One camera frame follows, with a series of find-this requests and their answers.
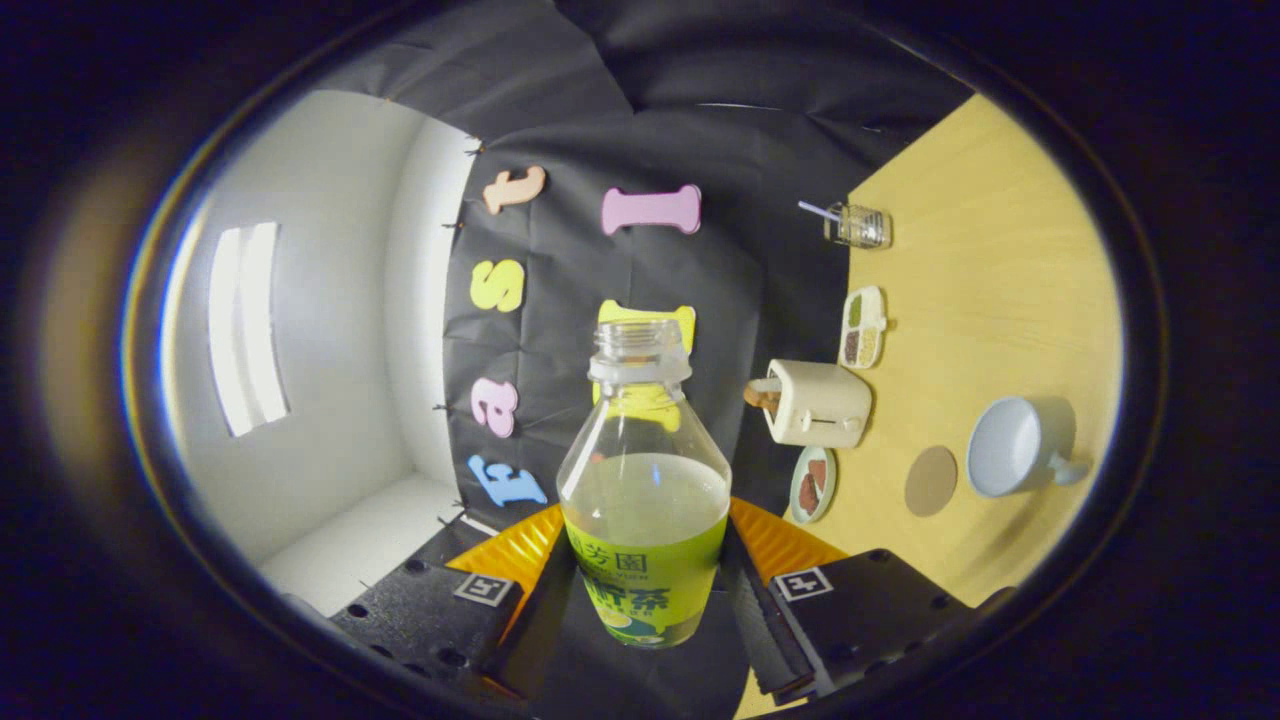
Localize long ceiling light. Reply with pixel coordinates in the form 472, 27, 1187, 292
207, 222, 291, 438

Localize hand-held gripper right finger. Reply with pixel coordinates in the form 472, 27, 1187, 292
722, 497, 976, 706

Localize pale green plate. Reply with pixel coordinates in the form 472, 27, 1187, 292
789, 446, 838, 525

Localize clear juice bottle green label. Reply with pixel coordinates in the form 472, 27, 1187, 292
556, 319, 733, 649

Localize clear glass tumbler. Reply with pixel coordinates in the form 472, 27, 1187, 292
824, 203, 893, 250

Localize white divided snack dish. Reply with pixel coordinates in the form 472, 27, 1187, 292
838, 286, 889, 370

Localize pale blue cup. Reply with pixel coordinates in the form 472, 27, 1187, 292
966, 396, 1091, 499

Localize round brown coaster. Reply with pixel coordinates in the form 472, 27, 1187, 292
904, 445, 959, 518

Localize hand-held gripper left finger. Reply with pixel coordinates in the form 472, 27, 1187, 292
330, 503, 576, 701

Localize cream toaster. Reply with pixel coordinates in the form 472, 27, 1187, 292
766, 360, 874, 449

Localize black backdrop cloth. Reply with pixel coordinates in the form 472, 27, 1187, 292
310, 0, 976, 720

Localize wooden table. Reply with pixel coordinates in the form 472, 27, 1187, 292
733, 93, 1123, 720

